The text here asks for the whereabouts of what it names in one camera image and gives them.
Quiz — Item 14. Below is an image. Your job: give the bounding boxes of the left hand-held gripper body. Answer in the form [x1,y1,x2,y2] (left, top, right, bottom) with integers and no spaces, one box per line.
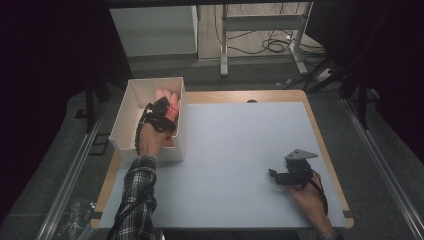
[144,101,179,135]

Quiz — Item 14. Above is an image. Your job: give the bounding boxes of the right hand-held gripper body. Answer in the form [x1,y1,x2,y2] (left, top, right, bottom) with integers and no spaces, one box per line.
[282,148,319,190]

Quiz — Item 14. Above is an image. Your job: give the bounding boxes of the pink glove with red emblem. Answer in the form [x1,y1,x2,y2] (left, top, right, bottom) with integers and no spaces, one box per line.
[155,87,182,123]

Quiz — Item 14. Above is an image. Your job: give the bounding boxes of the white cardboard box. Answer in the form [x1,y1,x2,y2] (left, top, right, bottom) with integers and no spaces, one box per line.
[108,76,188,164]

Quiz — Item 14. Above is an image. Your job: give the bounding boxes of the person's left hand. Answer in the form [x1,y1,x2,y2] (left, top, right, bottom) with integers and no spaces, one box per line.
[137,120,175,158]

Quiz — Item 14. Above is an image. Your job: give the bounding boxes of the person's right hand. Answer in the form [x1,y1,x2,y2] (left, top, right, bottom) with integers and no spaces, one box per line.
[287,171,330,225]

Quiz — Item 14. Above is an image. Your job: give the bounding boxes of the pale blue table mat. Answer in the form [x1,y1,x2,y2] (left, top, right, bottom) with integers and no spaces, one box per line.
[98,101,348,231]

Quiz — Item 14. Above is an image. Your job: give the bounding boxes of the black metal stand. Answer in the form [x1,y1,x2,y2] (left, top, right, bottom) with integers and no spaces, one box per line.
[339,74,378,131]
[74,77,112,134]

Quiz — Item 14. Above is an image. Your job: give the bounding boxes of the white cabinet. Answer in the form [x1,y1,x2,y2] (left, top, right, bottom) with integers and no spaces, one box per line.
[109,4,199,58]

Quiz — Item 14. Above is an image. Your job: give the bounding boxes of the white power strip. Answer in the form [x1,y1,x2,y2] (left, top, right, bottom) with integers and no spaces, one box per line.
[314,67,333,83]

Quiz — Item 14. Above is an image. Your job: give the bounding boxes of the dark curtain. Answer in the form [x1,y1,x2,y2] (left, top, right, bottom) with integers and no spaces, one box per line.
[304,0,424,163]
[0,0,133,221]

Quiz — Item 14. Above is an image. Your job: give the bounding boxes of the clear plastic bag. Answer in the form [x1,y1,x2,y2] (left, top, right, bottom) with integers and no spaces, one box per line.
[53,197,98,240]

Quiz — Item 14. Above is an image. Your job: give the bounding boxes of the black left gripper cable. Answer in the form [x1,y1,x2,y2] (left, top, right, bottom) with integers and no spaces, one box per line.
[134,102,154,157]

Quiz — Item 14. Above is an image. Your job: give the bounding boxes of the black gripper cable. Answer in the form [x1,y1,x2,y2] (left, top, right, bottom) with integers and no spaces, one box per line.
[311,169,330,216]
[134,102,154,157]

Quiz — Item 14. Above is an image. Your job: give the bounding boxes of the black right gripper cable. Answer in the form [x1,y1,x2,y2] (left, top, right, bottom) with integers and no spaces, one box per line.
[311,169,330,216]

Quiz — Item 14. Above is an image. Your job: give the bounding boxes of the black floor bracket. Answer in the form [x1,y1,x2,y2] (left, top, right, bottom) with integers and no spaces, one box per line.
[87,132,111,157]

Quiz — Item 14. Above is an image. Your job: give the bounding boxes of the aluminium rail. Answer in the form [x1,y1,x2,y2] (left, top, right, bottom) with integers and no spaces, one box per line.
[341,97,424,240]
[34,102,108,240]

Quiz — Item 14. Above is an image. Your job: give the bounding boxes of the black floor cables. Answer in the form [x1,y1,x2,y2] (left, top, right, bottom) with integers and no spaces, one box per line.
[213,2,327,57]

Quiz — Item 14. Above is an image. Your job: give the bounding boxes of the white metal desk frame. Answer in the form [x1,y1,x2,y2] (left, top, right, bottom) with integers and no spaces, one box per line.
[219,1,315,78]

